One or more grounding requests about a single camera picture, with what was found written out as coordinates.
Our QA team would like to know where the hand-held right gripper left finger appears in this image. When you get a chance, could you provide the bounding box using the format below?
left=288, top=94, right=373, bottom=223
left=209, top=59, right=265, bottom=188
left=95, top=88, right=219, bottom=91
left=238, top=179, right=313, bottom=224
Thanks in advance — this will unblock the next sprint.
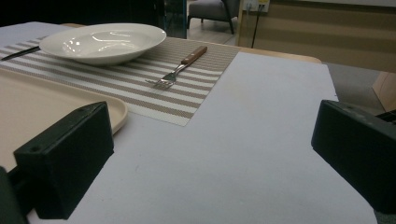
left=13, top=101, right=115, bottom=220

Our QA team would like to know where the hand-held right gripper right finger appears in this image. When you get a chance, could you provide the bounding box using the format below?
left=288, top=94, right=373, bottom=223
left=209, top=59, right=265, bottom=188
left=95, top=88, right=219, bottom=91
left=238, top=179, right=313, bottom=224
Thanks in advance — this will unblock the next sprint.
left=310, top=99, right=396, bottom=216

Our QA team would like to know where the beige tray with rabbit print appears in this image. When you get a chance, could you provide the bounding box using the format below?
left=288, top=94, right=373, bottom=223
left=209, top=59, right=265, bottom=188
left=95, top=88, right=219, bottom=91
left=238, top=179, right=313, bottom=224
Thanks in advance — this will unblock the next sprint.
left=0, top=67, right=129, bottom=173

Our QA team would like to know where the knife with wooden handle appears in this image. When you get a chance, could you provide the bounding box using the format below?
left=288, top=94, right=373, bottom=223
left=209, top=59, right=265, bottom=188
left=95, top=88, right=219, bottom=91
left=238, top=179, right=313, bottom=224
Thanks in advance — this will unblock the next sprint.
left=0, top=46, right=41, bottom=62

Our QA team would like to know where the white deep plate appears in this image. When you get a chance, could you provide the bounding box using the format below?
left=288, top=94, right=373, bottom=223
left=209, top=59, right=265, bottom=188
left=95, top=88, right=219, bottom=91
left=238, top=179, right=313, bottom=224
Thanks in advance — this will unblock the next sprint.
left=38, top=22, right=167, bottom=66

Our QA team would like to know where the fork with wooden handle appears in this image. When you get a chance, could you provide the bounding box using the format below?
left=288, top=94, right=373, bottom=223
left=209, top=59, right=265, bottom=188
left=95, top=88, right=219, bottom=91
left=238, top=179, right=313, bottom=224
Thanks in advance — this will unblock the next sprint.
left=145, top=46, right=208, bottom=91

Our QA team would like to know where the striped woven placemat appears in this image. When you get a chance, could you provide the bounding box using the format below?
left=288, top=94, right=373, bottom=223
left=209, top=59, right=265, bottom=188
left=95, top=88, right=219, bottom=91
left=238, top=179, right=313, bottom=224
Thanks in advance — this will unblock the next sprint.
left=0, top=35, right=241, bottom=128

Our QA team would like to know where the white table cover sheet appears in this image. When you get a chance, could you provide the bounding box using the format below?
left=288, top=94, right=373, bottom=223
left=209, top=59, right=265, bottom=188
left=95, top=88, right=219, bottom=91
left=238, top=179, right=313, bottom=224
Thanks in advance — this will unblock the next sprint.
left=0, top=21, right=379, bottom=224

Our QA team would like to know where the wooden table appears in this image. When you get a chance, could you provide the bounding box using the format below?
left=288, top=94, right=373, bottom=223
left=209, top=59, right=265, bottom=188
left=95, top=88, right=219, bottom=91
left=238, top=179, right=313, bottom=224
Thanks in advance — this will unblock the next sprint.
left=62, top=22, right=322, bottom=64

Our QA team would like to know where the dark cabinet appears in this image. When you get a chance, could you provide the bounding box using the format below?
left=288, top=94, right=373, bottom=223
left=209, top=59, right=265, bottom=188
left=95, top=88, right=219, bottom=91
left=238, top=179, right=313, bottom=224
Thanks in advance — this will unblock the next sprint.
left=129, top=0, right=189, bottom=40

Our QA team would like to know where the grey armchair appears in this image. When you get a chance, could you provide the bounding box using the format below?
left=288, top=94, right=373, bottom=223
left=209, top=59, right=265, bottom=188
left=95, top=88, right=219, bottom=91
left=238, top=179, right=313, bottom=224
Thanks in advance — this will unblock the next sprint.
left=187, top=0, right=241, bottom=35

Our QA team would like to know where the black wall cable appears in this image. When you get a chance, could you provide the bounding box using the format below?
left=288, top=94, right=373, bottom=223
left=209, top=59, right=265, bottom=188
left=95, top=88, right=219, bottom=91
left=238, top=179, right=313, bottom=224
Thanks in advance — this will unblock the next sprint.
left=250, top=4, right=264, bottom=49

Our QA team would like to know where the white wall socket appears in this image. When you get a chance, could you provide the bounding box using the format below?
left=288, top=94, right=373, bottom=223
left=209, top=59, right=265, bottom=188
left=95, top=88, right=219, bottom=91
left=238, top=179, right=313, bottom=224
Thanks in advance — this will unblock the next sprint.
left=242, top=0, right=271, bottom=13

